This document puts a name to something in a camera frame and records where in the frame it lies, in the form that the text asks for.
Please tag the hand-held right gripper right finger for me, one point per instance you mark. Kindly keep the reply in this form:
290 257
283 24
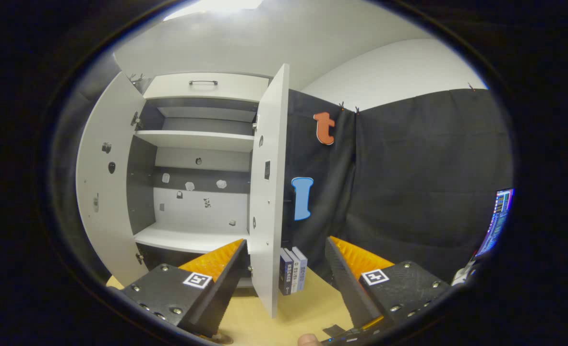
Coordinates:
351 293

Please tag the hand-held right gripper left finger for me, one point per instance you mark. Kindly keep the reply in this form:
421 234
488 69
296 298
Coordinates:
216 293

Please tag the round coaster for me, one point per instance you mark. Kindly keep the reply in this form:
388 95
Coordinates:
219 339

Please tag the white cabinet door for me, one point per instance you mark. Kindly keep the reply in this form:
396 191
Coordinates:
103 182
267 216

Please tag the white cabinet shelf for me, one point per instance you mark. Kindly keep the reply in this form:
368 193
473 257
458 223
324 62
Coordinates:
197 140
187 238

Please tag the white and grey cabinet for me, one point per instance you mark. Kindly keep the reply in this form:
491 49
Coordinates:
202 163

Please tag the white cabinet drawer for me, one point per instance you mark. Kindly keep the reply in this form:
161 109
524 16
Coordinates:
226 91

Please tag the light blue book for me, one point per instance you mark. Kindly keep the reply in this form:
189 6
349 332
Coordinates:
303 269

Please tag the white book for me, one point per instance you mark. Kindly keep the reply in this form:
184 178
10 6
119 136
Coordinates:
296 276

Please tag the dark blue book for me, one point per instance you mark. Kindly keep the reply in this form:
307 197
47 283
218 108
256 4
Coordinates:
285 274

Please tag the small white object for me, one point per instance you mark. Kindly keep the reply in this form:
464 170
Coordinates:
464 275

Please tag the lit computer screen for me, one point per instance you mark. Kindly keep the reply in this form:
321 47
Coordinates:
497 221

